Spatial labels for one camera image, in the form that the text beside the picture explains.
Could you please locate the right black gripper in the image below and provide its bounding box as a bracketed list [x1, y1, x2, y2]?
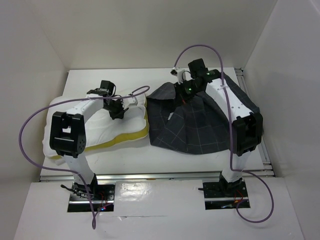
[174, 79, 203, 107]

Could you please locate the white pillow yellow edge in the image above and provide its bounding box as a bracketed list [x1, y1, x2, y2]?
[42, 94, 149, 160]

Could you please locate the dark grey checked pillowcase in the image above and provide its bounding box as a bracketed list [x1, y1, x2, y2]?
[146, 72, 266, 156]

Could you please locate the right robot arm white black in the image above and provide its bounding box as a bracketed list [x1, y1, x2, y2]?
[170, 58, 263, 196]

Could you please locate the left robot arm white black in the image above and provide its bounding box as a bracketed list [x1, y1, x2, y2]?
[49, 80, 128, 200]

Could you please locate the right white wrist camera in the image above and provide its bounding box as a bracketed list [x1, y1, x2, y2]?
[170, 67, 189, 84]

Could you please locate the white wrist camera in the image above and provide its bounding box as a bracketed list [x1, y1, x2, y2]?
[122, 96, 139, 110]
[170, 67, 189, 84]

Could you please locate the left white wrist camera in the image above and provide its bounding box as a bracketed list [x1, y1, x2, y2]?
[122, 96, 139, 110]

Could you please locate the right side aluminium rail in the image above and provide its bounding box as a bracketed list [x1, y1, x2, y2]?
[230, 68, 275, 178]

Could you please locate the aluminium rail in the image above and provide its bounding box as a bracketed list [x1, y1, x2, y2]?
[39, 170, 223, 182]
[230, 68, 275, 178]

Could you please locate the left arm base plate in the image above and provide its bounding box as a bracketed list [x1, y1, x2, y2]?
[60, 183, 116, 213]

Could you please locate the front aluminium rail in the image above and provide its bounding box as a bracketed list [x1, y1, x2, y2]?
[39, 170, 223, 182]

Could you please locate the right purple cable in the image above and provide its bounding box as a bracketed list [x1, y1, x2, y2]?
[174, 44, 275, 223]

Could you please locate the purple cable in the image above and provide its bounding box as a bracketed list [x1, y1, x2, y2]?
[174, 44, 275, 223]
[18, 86, 151, 230]

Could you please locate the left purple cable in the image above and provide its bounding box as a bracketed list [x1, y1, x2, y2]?
[18, 86, 151, 230]

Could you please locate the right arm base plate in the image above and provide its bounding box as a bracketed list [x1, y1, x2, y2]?
[198, 180, 251, 210]

